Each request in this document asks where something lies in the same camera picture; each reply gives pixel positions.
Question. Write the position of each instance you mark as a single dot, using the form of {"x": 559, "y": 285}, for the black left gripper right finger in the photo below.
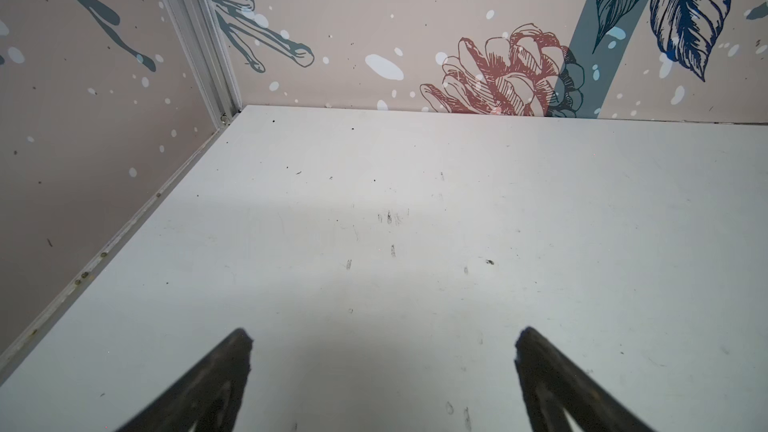
{"x": 556, "y": 391}

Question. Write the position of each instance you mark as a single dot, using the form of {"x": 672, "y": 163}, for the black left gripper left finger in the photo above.
{"x": 207, "y": 397}

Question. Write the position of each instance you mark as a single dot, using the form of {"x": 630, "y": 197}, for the aluminium corner frame post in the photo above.
{"x": 197, "y": 28}

